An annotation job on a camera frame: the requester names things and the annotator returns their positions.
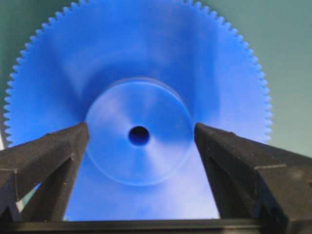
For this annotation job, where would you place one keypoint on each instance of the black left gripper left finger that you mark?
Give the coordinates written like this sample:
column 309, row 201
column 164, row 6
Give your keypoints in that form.
column 37, row 177

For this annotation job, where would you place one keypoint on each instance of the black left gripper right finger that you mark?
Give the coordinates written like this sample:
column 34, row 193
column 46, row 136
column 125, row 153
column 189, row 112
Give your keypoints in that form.
column 250, row 179

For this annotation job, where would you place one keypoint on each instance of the large blue plastic gear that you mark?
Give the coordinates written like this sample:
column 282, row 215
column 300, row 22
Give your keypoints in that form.
column 140, row 74

